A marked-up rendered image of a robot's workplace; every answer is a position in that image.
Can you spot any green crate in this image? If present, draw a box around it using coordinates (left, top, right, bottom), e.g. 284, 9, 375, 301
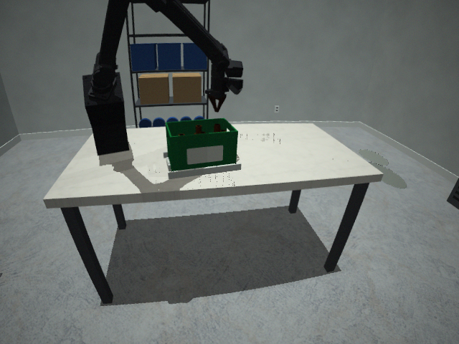
166, 118, 238, 171

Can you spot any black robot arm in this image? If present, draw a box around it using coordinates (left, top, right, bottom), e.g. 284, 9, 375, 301
88, 0, 243, 102

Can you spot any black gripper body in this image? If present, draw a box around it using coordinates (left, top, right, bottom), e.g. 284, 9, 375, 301
205, 77, 229, 98

